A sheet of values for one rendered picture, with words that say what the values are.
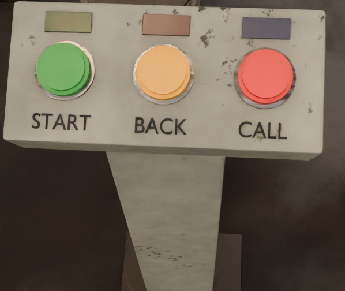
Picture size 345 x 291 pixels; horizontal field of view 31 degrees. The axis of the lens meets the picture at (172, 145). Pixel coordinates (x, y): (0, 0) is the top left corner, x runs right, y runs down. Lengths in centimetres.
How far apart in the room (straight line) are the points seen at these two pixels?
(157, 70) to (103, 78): 4
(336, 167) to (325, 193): 5
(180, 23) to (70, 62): 9
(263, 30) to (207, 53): 4
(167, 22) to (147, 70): 4
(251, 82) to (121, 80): 10
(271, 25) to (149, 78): 10
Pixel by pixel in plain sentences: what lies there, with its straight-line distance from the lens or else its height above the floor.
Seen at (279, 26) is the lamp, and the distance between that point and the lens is 48.
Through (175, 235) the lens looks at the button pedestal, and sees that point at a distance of 70.
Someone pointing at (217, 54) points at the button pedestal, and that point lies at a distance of 47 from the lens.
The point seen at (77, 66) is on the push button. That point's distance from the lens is 47.
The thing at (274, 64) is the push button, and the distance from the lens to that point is 46.
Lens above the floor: 99
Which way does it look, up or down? 63 degrees down
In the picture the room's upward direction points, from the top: 4 degrees counter-clockwise
